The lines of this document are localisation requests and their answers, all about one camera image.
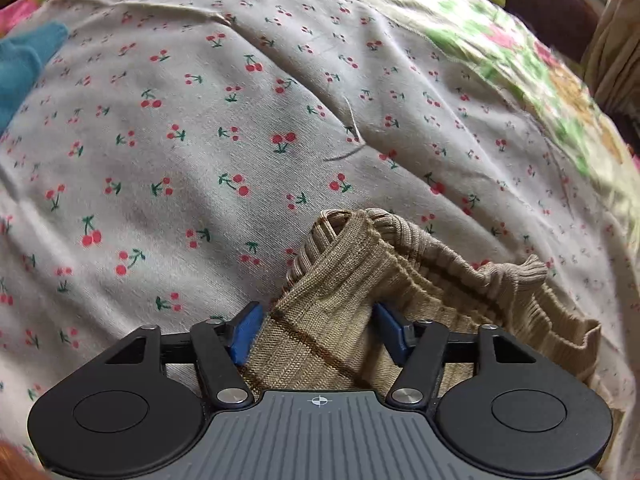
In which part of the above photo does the beige striped ribbed sweater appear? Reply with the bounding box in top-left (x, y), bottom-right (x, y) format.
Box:
top-left (239, 208), bottom-right (603, 401)

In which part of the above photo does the white cherry-print bed sheet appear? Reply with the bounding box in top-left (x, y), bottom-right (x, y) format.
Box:
top-left (0, 0), bottom-right (640, 480)

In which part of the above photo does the purple headboard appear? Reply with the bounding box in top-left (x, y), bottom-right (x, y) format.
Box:
top-left (480, 0), bottom-right (608, 61)

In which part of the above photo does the teal cloth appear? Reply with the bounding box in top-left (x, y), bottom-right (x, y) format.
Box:
top-left (0, 21), bottom-right (69, 133)

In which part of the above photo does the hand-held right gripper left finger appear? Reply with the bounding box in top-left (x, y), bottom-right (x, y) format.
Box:
top-left (105, 301), bottom-right (265, 408)

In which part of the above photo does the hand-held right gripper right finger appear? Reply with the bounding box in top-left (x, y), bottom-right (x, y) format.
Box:
top-left (372, 302), bottom-right (538, 408)

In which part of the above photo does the orange fuzzy cloth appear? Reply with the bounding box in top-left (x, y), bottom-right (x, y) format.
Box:
top-left (0, 440), bottom-right (46, 480)

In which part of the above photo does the pink green floral sheet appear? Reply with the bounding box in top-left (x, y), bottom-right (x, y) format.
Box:
top-left (0, 0), bottom-right (640, 241)

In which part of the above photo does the beige curtain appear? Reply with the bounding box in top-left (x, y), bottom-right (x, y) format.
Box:
top-left (582, 0), bottom-right (640, 116)

